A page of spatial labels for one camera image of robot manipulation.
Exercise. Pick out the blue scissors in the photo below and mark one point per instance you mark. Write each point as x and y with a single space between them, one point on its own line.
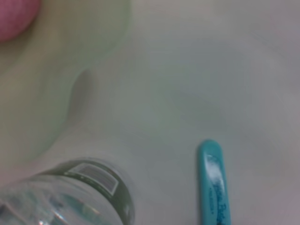
214 182

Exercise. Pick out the pink toy peach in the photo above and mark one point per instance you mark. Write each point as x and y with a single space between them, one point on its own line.
14 18

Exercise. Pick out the green glass fruit plate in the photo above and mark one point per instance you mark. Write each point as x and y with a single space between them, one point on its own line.
47 82

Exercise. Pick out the clear plastic water bottle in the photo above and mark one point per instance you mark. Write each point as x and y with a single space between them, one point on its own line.
70 199

